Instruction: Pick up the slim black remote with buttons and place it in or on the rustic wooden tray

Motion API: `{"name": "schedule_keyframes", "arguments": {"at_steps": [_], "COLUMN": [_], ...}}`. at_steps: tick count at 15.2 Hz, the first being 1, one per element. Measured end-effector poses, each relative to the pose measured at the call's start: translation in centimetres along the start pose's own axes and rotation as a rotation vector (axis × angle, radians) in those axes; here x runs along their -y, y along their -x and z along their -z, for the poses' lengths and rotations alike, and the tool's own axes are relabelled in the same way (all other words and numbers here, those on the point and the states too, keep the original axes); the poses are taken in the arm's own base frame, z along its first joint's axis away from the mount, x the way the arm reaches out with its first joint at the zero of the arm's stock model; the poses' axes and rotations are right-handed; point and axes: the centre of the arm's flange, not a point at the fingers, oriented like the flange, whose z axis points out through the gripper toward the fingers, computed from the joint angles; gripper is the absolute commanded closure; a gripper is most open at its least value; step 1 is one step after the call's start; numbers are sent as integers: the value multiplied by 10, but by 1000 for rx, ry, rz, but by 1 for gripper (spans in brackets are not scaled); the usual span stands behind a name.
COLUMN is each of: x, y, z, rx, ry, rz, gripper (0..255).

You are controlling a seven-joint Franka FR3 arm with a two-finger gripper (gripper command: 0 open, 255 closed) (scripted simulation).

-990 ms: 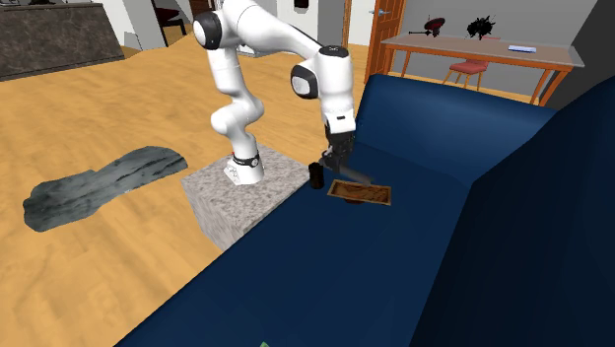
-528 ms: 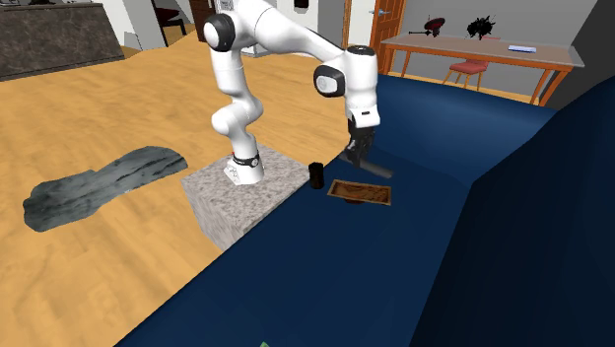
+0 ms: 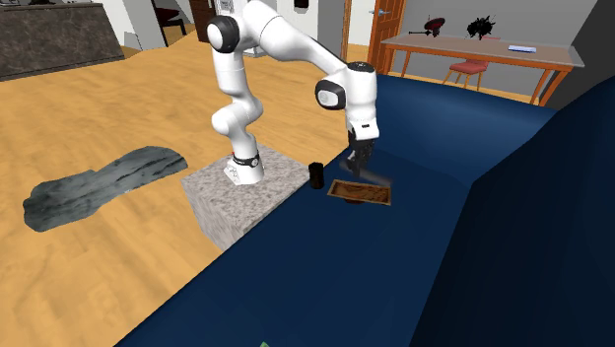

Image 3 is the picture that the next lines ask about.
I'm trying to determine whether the grey flat stick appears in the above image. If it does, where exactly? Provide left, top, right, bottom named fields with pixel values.
left=338, top=160, right=393, bottom=187

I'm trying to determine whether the brown wooden tray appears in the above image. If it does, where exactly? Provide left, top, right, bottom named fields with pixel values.
left=326, top=178, right=393, bottom=207

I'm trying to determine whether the black cup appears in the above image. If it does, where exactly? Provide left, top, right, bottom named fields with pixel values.
left=307, top=162, right=326, bottom=190

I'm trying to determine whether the orange wooden door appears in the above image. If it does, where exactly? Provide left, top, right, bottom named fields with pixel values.
left=367, top=0, right=408, bottom=76

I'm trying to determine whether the pink chair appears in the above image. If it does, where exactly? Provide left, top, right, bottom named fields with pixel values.
left=442, top=59, right=490, bottom=92

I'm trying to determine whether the wooden desk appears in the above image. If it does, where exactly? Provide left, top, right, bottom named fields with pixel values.
left=380, top=14, right=586, bottom=107

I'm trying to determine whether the grey speckled robot stand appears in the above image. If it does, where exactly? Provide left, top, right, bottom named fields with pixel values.
left=180, top=144, right=311, bottom=251

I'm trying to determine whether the dark brown door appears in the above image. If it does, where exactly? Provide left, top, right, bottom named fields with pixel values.
left=188, top=0, right=219, bottom=44

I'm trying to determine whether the dark chair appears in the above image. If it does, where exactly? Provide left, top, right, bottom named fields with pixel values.
left=150, top=0, right=188, bottom=47

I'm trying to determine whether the grey floor rug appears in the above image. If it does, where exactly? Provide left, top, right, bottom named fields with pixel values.
left=22, top=145, right=189, bottom=234

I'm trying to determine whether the dark marbled counter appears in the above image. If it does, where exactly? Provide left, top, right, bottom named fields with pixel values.
left=0, top=2, right=126, bottom=83

